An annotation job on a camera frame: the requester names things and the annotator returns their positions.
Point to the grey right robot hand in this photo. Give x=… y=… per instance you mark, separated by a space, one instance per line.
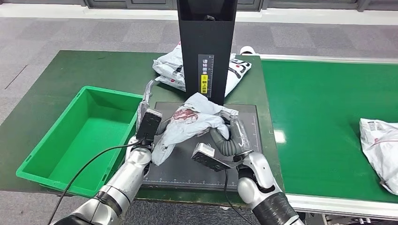
x=239 y=133

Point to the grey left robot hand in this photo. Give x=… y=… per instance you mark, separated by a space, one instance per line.
x=143 y=105

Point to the grey parcel with smeared red print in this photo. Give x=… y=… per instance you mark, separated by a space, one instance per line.
x=189 y=124

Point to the white parcel with bright red print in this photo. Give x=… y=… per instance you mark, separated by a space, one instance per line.
x=382 y=149

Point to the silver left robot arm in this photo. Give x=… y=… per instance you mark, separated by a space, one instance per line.
x=124 y=183

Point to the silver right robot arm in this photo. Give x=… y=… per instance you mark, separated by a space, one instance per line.
x=264 y=192

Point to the white parcel with red dot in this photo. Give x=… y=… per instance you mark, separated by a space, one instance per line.
x=171 y=83

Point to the white parcel with black print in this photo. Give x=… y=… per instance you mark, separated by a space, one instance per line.
x=168 y=63

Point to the black inbound scanner machine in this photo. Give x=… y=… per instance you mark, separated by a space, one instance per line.
x=186 y=174

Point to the white conveyor roller end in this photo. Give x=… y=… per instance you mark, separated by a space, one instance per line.
x=247 y=50

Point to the green conveyor belt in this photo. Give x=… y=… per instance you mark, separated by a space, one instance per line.
x=326 y=93

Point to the dark green table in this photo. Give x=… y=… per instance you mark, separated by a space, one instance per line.
x=108 y=71

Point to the black and yellow label sticker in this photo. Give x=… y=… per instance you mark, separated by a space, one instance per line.
x=204 y=84

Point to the green plastic crate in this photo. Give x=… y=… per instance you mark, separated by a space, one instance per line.
x=77 y=139

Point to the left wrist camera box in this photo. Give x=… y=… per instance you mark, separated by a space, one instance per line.
x=149 y=125

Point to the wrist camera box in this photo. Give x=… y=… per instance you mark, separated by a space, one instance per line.
x=208 y=156
x=149 y=125

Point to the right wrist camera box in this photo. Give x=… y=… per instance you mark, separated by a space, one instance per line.
x=208 y=156

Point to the silver conveyor frame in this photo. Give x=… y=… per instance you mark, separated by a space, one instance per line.
x=342 y=58

